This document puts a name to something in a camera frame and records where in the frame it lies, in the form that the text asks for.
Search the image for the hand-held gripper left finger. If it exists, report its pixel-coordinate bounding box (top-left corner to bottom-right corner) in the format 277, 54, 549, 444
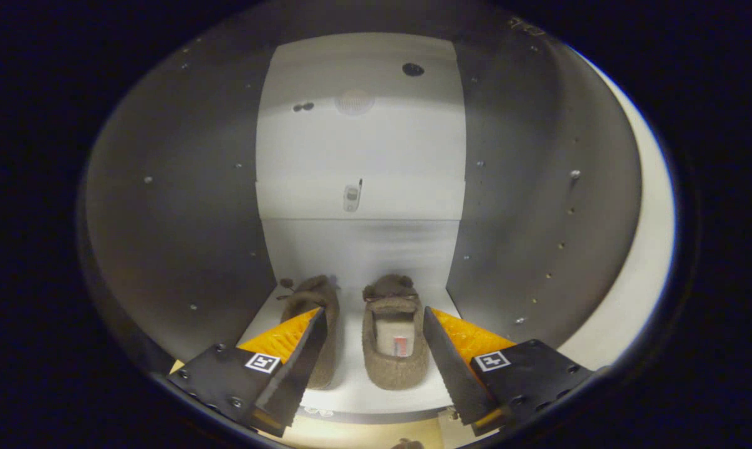
166, 306, 329, 438

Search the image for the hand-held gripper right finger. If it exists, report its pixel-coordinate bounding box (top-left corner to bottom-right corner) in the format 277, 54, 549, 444
422, 306, 595, 437

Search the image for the brown fuzzy slipper shoe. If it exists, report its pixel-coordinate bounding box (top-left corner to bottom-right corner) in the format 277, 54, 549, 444
361, 273, 431, 392
277, 274, 341, 391

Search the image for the white shoe cabinet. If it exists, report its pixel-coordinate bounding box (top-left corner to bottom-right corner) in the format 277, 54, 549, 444
79, 0, 645, 426

